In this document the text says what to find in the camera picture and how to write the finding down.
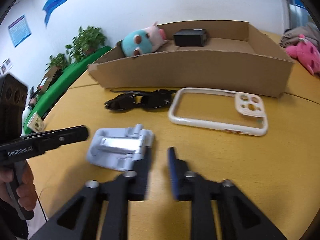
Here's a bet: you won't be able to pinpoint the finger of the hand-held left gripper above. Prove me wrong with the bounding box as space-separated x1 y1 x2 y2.
41 125 89 153

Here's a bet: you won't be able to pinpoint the grey cloth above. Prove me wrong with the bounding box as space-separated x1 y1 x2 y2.
279 22 320 49

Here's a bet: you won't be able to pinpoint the pale lavender phone stand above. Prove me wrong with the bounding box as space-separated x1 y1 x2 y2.
86 124 155 172

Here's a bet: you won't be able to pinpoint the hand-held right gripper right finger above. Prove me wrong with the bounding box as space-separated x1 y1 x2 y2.
167 146 288 240

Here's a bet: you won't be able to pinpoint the torn cardboard box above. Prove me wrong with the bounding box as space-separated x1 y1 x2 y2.
87 21 296 98

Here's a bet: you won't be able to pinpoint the large potted green plant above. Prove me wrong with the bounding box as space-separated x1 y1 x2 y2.
65 26 107 62

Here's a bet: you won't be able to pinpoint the blue wave wall decal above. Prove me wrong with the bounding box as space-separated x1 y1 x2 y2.
42 0 82 27

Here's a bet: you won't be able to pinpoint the small brown cardboard box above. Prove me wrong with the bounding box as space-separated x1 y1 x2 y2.
37 66 62 90

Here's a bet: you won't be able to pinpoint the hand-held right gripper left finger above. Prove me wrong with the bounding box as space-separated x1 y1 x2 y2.
30 142 153 240

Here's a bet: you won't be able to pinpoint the blue framed wall poster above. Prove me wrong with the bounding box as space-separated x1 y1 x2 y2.
8 14 32 48

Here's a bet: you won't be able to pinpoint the small patterned carton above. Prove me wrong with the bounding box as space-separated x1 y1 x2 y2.
27 114 45 132

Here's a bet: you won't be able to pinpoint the cream clear phone case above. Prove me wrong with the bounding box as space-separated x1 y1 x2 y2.
167 87 269 137

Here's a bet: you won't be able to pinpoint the wooden desktop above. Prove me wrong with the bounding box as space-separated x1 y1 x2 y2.
27 29 320 240

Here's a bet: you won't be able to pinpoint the person's left hand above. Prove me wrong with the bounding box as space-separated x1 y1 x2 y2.
0 164 35 203

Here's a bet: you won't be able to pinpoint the black rectangular box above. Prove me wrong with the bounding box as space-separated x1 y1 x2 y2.
173 29 208 47

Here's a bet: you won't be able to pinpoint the blue wall banner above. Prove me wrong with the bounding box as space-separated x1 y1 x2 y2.
290 0 307 10

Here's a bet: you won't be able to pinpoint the small potted green plant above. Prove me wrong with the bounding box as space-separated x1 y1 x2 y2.
46 53 66 74

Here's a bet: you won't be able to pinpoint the green bench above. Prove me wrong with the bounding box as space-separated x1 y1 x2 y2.
24 45 112 135

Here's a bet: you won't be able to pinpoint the teal and pink plush toy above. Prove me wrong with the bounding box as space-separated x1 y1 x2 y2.
122 22 168 57

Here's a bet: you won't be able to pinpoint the black sunglasses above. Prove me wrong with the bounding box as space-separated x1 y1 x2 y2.
104 89 177 112

